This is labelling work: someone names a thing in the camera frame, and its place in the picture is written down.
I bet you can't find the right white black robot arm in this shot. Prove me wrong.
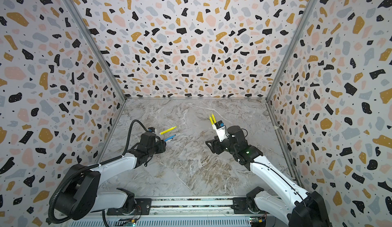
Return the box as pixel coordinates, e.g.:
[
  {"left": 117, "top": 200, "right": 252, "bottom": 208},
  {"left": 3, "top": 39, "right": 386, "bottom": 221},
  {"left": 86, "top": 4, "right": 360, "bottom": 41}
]
[{"left": 205, "top": 121, "right": 331, "bottom": 227}]

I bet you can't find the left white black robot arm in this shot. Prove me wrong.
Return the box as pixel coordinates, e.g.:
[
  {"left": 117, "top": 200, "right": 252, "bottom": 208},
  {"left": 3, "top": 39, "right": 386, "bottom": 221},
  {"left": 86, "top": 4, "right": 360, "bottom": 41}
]
[{"left": 47, "top": 132, "right": 166, "bottom": 224}]

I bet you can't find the blue pen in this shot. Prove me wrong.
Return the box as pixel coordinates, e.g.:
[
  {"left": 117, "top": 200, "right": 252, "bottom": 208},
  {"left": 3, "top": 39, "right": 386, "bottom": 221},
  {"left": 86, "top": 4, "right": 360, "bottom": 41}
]
[{"left": 164, "top": 135, "right": 176, "bottom": 142}]

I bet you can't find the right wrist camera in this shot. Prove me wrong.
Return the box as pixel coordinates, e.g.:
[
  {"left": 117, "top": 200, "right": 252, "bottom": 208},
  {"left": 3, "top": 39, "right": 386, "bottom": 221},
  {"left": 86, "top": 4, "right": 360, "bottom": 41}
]
[{"left": 213, "top": 120, "right": 228, "bottom": 142}]

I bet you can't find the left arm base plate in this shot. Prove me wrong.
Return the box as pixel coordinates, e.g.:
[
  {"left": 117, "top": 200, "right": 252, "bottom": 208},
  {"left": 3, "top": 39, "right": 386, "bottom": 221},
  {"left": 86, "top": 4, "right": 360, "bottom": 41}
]
[{"left": 106, "top": 198, "right": 152, "bottom": 217}]

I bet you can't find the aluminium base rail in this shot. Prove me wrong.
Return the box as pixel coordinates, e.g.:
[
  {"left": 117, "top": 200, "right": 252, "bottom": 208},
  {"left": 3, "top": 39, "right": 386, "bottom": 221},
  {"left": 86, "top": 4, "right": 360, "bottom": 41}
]
[{"left": 59, "top": 195, "right": 321, "bottom": 227}]

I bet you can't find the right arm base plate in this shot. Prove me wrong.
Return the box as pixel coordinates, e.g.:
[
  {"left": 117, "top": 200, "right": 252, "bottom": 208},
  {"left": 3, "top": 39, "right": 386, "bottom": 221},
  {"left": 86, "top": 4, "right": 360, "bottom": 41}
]
[{"left": 231, "top": 197, "right": 264, "bottom": 214}]

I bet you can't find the black corrugated cable conduit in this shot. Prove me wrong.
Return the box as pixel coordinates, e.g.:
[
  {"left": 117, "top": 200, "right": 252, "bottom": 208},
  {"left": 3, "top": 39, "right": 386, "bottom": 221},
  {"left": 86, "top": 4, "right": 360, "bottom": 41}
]
[{"left": 47, "top": 119, "right": 149, "bottom": 225}]

